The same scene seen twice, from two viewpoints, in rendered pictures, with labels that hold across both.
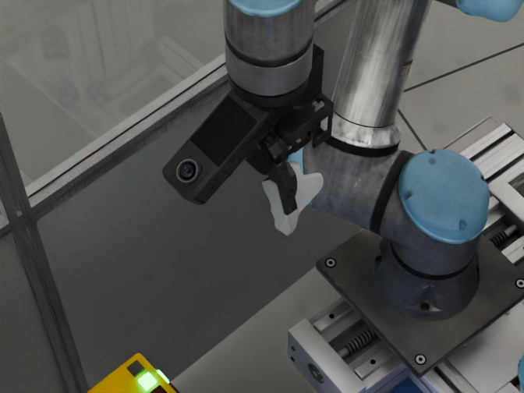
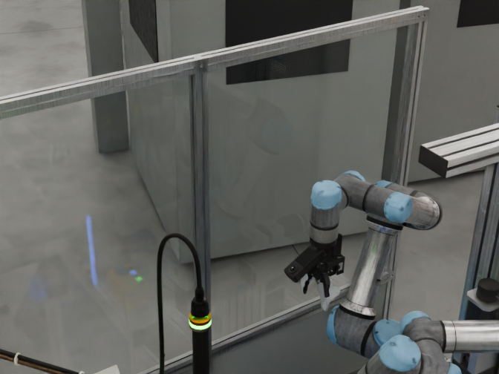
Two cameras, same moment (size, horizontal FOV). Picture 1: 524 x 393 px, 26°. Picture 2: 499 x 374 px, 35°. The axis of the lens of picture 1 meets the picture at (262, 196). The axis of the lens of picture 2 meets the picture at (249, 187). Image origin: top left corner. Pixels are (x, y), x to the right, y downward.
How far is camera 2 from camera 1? 1.21 m
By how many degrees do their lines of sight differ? 28
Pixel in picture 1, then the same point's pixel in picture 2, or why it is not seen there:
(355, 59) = (357, 277)
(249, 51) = (317, 224)
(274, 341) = not seen: outside the picture
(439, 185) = (390, 330)
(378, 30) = (367, 264)
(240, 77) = (313, 235)
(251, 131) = (315, 256)
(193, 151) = (295, 263)
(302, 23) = (335, 215)
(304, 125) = (333, 261)
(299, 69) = (333, 234)
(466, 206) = not seen: hidden behind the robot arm
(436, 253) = not seen: hidden behind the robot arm
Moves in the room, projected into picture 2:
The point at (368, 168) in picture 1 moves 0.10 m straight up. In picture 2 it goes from (361, 323) to (363, 297)
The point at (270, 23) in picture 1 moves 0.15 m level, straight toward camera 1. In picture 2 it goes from (324, 212) to (321, 245)
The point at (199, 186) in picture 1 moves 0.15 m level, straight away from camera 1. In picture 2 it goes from (296, 273) to (295, 241)
